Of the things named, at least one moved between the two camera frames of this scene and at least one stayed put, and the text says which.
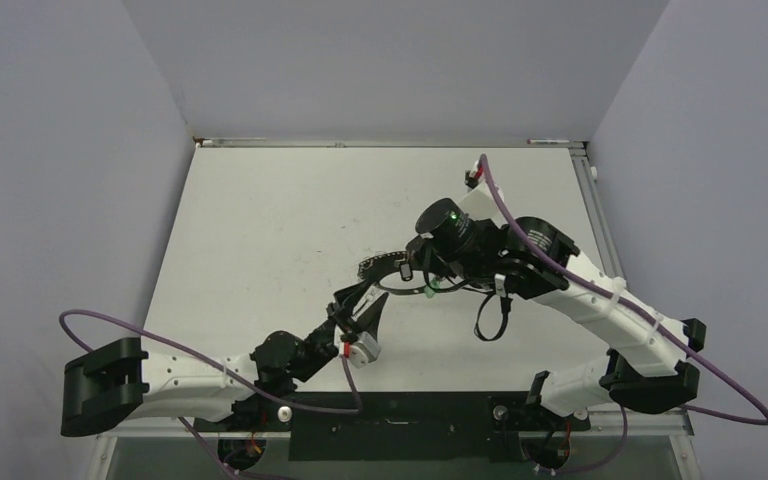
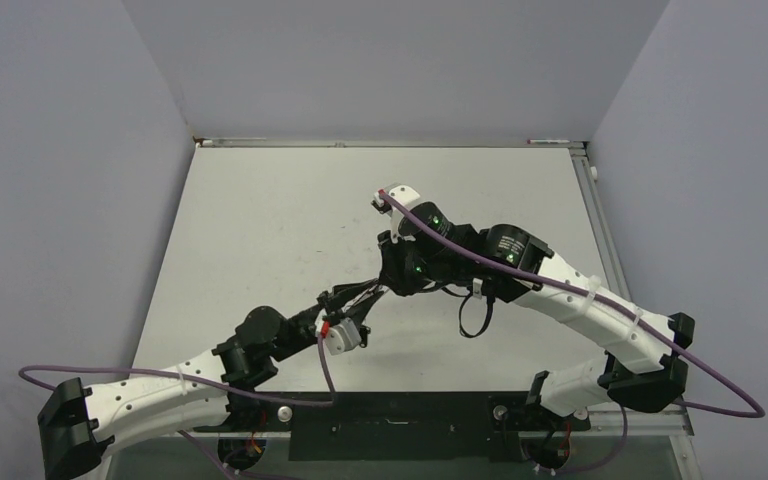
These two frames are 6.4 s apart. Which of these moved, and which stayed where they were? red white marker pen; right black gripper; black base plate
Moved: right black gripper
Stayed: black base plate; red white marker pen
